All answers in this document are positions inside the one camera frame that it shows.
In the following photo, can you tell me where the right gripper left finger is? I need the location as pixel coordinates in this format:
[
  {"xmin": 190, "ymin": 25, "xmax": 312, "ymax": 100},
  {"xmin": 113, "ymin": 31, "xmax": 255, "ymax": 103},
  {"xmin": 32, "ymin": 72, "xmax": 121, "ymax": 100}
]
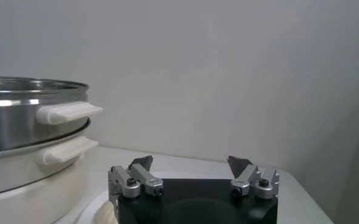
[{"xmin": 107, "ymin": 154, "xmax": 165, "ymax": 211}]

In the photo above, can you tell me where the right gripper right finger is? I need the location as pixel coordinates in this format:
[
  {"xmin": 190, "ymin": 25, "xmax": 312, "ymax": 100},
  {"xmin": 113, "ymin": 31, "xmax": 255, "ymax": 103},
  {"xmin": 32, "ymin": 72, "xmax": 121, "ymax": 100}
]
[{"xmin": 227, "ymin": 155, "xmax": 281, "ymax": 201}]

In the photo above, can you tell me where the white steamed baozi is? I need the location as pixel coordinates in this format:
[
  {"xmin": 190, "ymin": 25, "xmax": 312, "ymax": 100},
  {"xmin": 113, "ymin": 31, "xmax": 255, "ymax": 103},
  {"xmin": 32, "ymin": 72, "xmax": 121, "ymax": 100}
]
[{"xmin": 93, "ymin": 200, "xmax": 119, "ymax": 224}]

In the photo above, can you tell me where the white round plate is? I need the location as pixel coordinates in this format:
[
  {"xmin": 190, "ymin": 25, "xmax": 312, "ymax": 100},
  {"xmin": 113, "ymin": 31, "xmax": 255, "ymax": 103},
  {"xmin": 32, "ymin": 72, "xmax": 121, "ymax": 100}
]
[{"xmin": 75, "ymin": 172, "xmax": 232, "ymax": 224}]

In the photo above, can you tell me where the white electric cooker base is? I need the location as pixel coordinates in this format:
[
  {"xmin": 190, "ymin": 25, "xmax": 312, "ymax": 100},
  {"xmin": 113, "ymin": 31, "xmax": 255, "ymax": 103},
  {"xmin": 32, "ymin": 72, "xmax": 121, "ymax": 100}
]
[{"xmin": 0, "ymin": 135, "xmax": 100, "ymax": 224}]

